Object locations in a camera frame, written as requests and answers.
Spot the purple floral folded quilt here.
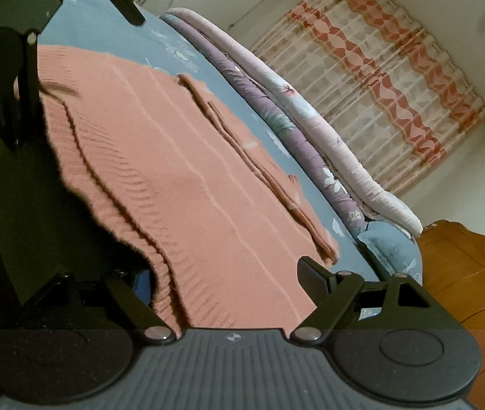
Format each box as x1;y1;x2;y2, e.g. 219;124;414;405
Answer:
159;13;375;233

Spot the wooden headboard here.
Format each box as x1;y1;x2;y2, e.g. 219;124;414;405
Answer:
415;220;485;410

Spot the patterned window curtain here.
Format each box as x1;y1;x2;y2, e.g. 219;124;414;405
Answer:
249;0;485;197

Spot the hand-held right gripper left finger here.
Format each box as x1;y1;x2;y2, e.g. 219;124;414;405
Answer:
5;270;178;344

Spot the blue printed bed sheet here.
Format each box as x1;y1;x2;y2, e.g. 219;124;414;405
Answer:
42;0;380;321

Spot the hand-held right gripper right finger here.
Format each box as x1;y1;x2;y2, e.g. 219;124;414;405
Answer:
290;256;467;344

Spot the pink striped knit sweater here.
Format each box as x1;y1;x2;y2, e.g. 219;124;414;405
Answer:
35;45;341;336

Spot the blue printed pillow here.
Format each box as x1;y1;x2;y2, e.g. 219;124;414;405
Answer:
356;221;423;291

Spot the pink floral folded quilt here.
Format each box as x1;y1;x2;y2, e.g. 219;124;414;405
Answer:
168;7;423;237

